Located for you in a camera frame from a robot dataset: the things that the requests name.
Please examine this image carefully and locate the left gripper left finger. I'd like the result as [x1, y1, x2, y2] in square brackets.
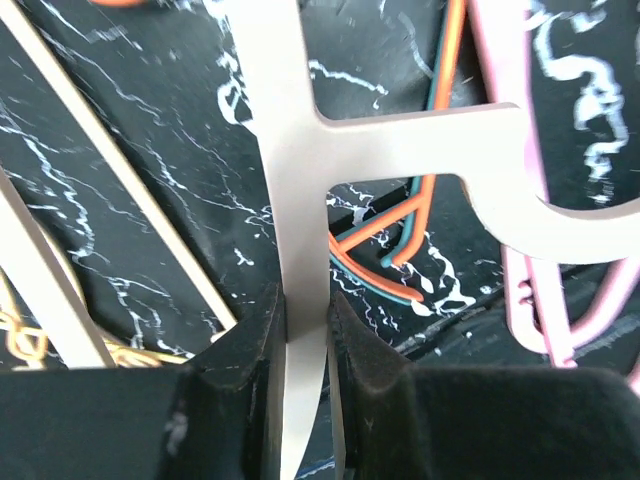
[1, 284, 286, 479]

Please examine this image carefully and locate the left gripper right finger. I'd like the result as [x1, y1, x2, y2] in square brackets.
[328, 295, 639, 479]

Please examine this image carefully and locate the beige plastic hanger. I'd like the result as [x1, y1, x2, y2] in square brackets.
[0, 0, 640, 480]

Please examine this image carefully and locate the pink flat plastic hanger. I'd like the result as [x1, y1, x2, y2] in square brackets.
[469, 1, 639, 368]

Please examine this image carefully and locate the orange plastic curved hanger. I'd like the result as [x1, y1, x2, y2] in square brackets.
[1, 303, 186, 370]

